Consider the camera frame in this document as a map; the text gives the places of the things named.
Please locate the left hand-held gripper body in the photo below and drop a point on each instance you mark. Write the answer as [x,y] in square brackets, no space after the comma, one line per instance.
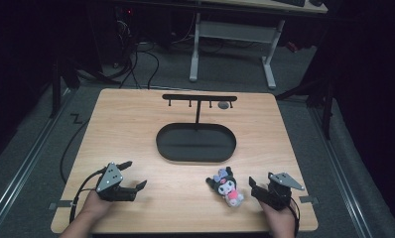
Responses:
[110,178]

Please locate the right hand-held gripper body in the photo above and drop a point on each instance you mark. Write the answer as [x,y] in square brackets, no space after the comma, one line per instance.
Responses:
[280,190]

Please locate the black and pink plush toy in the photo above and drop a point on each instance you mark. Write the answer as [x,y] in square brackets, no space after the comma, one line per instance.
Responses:
[228,187]

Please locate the black hook rack with tray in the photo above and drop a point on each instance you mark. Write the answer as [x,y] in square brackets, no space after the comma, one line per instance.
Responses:
[196,139]

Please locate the person's right hand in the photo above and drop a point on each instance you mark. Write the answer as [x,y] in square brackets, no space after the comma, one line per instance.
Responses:
[279,218]

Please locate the person's left hand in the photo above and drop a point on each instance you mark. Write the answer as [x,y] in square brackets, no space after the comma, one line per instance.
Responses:
[95,206]

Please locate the grey tape strip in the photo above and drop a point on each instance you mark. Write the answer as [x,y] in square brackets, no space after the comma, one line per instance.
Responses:
[308,199]
[59,205]

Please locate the round grey table grommet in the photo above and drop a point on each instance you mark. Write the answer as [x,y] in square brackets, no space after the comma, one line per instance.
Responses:
[223,105]

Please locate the black metal stand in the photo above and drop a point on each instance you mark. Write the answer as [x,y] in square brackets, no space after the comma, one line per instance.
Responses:
[58,89]
[321,99]

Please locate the black computer tower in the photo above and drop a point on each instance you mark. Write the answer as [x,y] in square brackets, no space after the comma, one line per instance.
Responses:
[126,31]

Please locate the desk with white legs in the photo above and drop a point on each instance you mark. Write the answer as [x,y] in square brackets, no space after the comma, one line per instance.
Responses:
[233,31]

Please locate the black keyboard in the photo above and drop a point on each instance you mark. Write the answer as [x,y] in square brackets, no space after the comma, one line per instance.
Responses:
[289,2]

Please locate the aluminium floor rail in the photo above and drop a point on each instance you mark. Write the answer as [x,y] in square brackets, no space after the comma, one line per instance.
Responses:
[342,178]
[22,172]

